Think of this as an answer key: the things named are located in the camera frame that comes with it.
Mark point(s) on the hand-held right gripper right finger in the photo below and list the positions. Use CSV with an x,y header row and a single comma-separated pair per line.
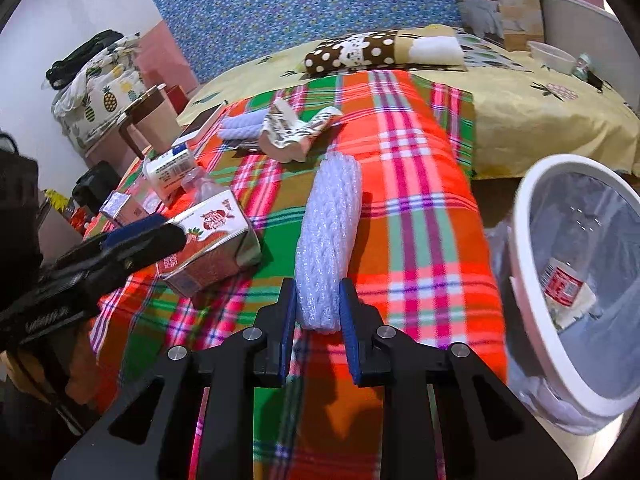
x,y
350,330

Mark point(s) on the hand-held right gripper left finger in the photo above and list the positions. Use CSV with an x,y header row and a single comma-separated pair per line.
x,y
287,330

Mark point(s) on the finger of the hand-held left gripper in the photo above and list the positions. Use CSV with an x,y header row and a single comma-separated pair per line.
x,y
135,227
140,250

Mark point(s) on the red milk carton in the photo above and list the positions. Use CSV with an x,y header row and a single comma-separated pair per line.
x,y
210,255

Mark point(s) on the clear plastic bottle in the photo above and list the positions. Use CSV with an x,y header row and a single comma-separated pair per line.
x,y
202,192

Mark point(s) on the white foam net sleeve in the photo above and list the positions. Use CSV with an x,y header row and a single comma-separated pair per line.
x,y
325,240

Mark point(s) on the white trash bin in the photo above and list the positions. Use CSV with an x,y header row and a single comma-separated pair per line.
x,y
525,270

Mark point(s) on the small silver drink carton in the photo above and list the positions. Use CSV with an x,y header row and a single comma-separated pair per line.
x,y
117,206

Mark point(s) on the black appliance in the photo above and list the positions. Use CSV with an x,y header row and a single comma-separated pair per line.
x,y
95,185

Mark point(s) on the white milk carton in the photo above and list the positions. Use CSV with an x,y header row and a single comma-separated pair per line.
x,y
165,172

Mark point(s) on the red and yellow packets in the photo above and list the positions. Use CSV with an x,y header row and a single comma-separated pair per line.
x,y
65,205

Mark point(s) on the pink plastic basin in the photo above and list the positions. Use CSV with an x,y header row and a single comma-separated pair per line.
x,y
107,152

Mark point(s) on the white phone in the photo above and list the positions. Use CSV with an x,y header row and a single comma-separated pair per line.
x,y
200,122

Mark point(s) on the pineapple print storage bag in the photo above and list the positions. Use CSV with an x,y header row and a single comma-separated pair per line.
x,y
107,95

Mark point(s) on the red box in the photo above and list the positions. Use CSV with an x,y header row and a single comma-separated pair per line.
x,y
177,97

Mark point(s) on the plaid blanket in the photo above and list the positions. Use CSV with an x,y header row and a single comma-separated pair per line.
x,y
425,210

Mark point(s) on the lavender foam net sleeve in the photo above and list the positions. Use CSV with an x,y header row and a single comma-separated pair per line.
x,y
240,127

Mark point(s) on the black clothing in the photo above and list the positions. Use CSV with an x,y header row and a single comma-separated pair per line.
x,y
85,52

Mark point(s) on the red label plastic bottle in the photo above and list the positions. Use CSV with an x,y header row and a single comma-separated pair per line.
x,y
562,285

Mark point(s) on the grey bin liner bag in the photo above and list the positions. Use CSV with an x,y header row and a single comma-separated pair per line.
x,y
600,360

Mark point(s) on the brown polka dot pillow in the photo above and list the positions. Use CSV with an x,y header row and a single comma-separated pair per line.
x,y
330,57

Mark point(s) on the yellow pineapple print bedsheet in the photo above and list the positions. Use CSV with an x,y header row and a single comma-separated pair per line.
x,y
525,120

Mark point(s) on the blue floral headboard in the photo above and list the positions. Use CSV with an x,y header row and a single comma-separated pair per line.
x,y
300,5

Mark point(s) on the white plastic bowl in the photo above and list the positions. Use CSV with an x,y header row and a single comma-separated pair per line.
x,y
552,57

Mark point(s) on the small bottle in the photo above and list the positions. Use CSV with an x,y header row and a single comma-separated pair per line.
x,y
582,66

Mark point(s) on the white curved furniture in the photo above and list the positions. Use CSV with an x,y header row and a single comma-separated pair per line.
x,y
590,25

